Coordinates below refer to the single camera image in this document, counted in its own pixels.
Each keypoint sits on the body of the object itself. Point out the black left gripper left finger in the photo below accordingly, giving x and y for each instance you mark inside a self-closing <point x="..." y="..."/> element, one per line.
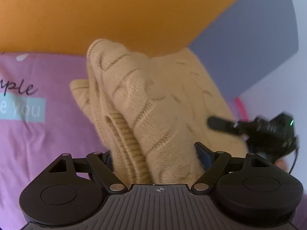
<point x="101" y="166"/>

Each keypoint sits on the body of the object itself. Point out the pink printed bed sheet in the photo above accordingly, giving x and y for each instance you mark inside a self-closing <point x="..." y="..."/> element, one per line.
<point x="40" y="121"/>

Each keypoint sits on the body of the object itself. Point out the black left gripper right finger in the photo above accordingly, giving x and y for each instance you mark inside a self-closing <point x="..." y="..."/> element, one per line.
<point x="214" y="165"/>

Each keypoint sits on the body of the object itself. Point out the grey headboard panel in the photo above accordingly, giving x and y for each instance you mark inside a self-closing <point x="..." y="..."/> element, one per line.
<point x="246" y="42"/>

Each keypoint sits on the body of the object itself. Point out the orange headboard panel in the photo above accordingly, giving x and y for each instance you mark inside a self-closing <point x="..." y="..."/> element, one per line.
<point x="154" y="27"/>

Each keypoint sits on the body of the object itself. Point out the beige cable-knit sweater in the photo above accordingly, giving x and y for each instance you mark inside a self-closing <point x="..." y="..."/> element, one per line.
<point x="149" y="112"/>

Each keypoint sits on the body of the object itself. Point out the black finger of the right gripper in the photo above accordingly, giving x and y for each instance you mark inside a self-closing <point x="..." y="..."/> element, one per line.
<point x="223" y="125"/>

